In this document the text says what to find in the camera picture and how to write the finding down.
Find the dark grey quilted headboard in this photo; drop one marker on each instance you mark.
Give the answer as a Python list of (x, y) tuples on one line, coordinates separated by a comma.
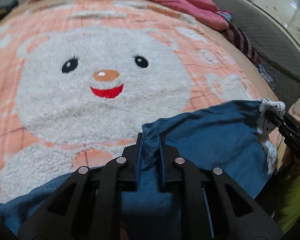
[(279, 57)]

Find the blue denim pants lace trim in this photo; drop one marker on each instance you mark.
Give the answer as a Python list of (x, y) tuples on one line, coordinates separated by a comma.
[(233, 136)]

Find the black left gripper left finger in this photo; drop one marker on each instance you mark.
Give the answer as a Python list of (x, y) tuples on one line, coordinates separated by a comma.
[(88, 204)]

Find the peach bear plush blanket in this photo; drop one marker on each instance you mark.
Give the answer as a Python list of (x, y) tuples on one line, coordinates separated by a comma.
[(78, 79)]

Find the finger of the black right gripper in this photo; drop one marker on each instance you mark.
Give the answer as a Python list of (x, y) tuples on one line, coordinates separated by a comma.
[(284, 124)]

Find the striped folded cloth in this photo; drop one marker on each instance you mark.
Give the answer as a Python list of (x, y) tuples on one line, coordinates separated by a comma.
[(238, 39)]

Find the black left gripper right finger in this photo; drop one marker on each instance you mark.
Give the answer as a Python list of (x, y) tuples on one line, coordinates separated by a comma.
[(212, 204)]

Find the pile of colourful clothes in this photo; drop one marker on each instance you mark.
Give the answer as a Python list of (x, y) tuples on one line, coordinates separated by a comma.
[(294, 110)]

